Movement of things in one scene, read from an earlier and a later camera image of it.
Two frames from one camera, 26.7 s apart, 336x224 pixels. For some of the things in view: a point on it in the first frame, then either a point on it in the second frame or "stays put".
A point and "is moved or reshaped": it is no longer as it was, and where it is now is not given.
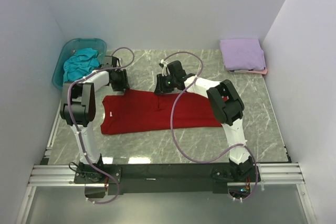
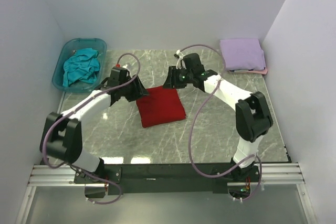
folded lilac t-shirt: x=242 y=54 stays put
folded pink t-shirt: x=261 y=71 stays put
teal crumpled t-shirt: x=83 y=61 stays put
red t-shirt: x=146 y=110 is moved or reshaped
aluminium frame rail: x=49 y=175 stays put
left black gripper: x=125 y=83 to x=139 y=91
